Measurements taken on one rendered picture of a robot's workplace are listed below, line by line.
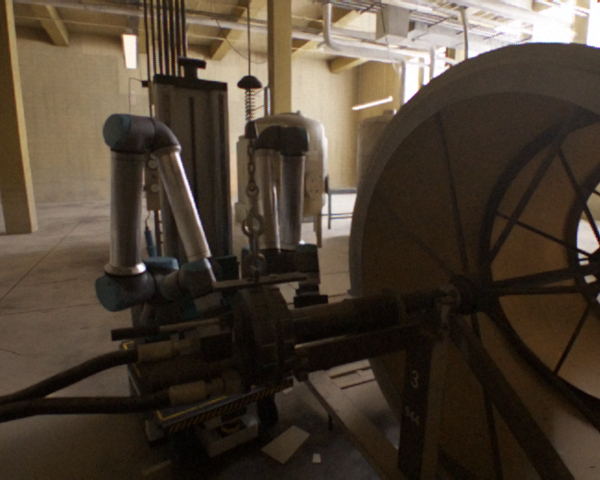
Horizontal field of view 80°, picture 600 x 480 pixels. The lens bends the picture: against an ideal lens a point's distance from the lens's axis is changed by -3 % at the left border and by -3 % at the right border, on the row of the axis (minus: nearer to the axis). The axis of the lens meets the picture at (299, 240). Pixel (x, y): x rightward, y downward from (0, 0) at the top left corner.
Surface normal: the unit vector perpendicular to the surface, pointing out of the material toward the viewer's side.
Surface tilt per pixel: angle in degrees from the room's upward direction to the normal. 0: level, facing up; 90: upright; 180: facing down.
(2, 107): 90
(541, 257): 77
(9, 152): 90
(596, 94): 90
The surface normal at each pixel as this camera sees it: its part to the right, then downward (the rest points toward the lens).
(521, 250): 0.39, 0.00
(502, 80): -0.92, 0.07
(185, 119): 0.58, 0.16
